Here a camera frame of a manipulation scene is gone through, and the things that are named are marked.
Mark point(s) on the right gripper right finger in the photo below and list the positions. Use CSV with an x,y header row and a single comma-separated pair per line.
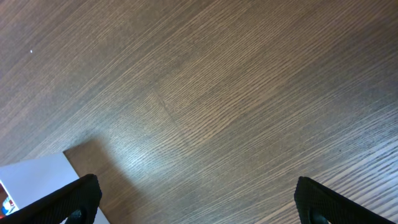
x,y
317,204

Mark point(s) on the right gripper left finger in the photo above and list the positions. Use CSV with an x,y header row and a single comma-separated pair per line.
x,y
76,202

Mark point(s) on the white cardboard box pink inside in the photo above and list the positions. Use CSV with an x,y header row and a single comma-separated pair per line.
x,y
31,180

